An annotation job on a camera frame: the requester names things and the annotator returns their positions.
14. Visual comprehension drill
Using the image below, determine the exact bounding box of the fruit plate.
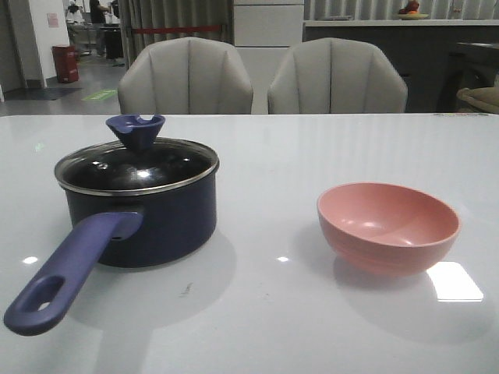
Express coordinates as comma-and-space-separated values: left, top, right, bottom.
396, 0, 429, 20

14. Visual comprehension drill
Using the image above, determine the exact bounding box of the person in dark clothes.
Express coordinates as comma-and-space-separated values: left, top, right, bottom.
89, 0, 111, 57

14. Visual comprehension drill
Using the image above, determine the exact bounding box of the beige cushioned seat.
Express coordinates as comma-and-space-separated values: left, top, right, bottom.
456, 87, 498, 115

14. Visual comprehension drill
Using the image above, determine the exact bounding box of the grey chair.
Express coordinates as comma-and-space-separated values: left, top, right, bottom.
118, 37, 253, 115
267, 37, 408, 115

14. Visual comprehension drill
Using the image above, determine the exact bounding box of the red bin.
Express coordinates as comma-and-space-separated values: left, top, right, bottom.
51, 45, 79, 83

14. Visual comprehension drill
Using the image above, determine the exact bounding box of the left grey chair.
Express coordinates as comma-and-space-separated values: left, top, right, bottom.
118, 37, 253, 115

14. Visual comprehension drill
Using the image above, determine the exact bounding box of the pink bowl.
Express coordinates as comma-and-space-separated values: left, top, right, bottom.
317, 182, 461, 277

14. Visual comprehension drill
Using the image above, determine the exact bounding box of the dark blue saucepan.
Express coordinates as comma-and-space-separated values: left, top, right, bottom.
3, 138, 220, 337

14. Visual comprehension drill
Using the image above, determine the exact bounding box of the right grey chair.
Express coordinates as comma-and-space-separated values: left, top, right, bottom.
267, 37, 408, 115

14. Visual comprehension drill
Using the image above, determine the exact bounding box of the white cabinet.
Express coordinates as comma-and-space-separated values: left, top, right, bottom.
232, 0, 305, 48

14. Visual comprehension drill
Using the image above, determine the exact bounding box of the glass lid blue knob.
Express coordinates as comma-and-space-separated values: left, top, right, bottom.
55, 115, 219, 196

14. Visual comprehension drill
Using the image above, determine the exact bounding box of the dark counter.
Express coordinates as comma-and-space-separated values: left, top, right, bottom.
303, 19, 498, 112

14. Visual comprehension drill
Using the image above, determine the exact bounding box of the red barrier tape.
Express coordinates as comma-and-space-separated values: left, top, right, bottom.
131, 24, 225, 34

